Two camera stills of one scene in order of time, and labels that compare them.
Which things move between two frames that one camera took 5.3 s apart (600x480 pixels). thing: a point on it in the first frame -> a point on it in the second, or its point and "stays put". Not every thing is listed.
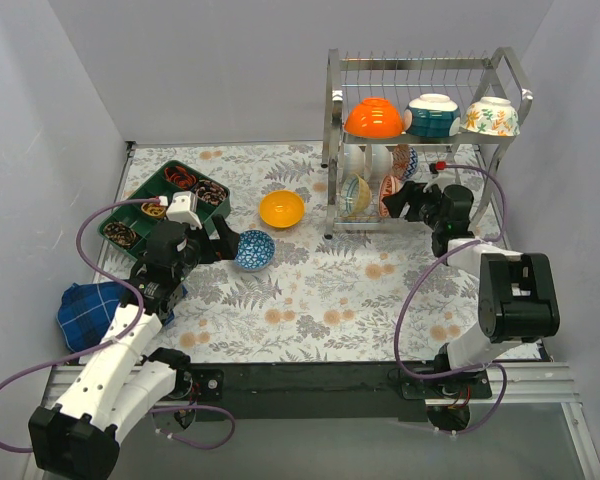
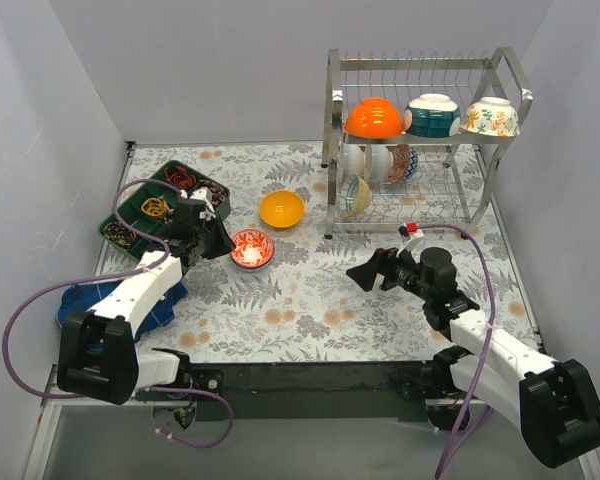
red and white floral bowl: (388, 186) -> (254, 248)
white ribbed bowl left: (353, 159) stays put
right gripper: (416, 204) -> (383, 268)
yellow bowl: (282, 209) stays put
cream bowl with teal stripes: (355, 195) stays put
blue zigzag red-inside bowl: (405, 161) stays put
